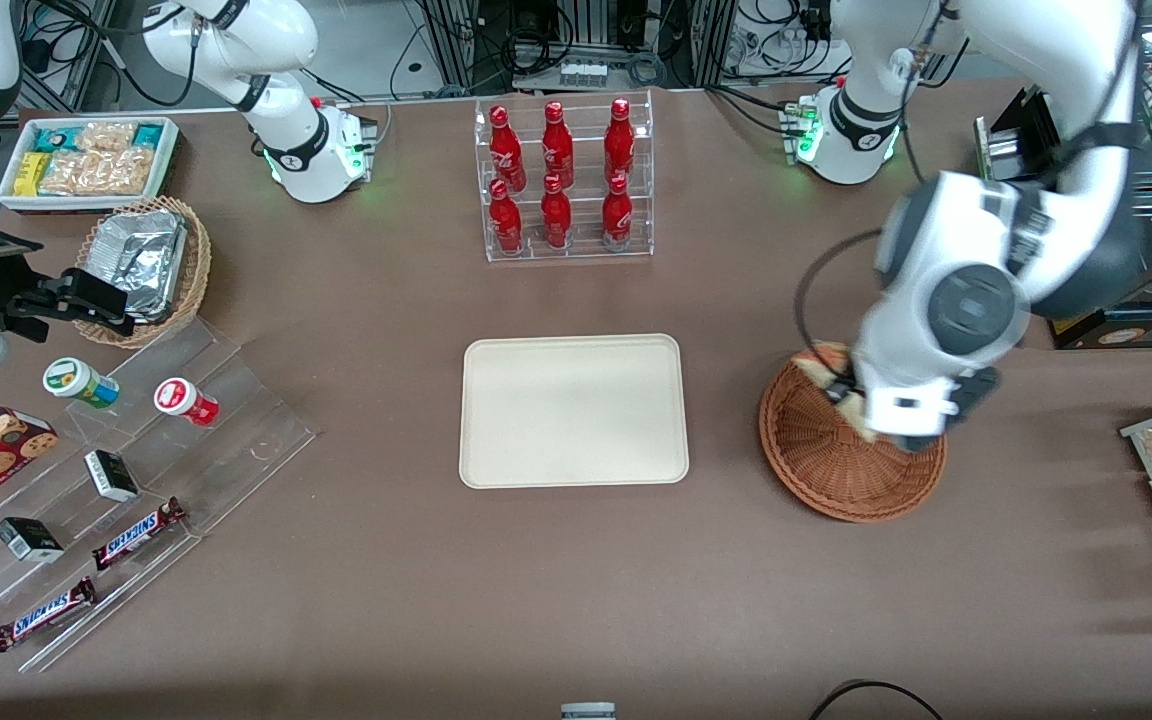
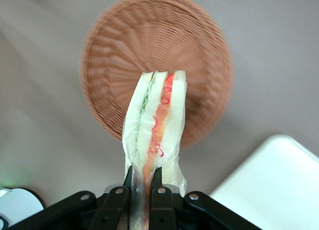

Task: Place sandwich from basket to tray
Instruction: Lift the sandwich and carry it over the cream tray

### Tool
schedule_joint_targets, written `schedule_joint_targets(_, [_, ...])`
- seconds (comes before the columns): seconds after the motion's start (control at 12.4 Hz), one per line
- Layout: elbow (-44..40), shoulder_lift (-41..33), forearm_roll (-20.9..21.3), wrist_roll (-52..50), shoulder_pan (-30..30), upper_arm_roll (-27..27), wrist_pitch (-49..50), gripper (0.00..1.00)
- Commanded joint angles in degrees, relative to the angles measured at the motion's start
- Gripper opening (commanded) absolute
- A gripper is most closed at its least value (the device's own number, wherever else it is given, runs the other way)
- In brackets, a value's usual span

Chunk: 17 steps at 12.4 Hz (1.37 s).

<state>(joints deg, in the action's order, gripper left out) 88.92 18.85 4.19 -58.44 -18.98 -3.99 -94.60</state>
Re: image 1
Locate triangular sandwich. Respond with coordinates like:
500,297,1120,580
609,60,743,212
794,344,879,443

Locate red soda bottle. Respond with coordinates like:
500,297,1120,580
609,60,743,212
604,97,637,184
489,105,526,192
488,179,525,255
601,174,635,249
540,174,574,251
541,101,576,190

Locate green lidded snack cup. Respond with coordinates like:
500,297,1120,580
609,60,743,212
43,357,121,410

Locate oval tan wicker basket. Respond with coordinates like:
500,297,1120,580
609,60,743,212
72,195,213,350

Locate silver foil container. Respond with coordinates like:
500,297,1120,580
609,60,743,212
87,209,189,323

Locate clear acrylic stepped display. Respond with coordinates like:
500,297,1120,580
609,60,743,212
0,316,318,674

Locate small black white box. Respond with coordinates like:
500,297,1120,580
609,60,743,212
0,516,66,563
84,449,141,503

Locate black cable loop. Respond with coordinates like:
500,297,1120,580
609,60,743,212
808,680,945,720

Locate red lidded snack cup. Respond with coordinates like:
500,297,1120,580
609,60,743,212
154,377,220,428

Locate round brown wicker basket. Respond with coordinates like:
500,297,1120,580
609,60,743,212
759,344,948,524

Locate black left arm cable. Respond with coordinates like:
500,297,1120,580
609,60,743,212
794,228,885,383

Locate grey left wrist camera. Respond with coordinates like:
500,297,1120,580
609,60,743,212
950,366,1003,425

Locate clear bag of cookies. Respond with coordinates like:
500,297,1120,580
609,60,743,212
74,121,140,154
38,146,156,197

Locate black countertop machine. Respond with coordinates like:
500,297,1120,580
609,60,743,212
974,20,1152,351

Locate clear acrylic bottle rack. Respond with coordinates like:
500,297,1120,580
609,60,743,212
474,89,655,264

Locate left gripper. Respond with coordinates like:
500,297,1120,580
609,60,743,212
820,373,965,457

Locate Snickers chocolate bar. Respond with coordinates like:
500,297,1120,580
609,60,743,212
92,497,186,572
0,577,98,654

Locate cream rectangular tray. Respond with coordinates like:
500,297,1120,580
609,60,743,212
459,334,690,490

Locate white rectangular snack bin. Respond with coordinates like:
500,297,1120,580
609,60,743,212
0,116,182,214

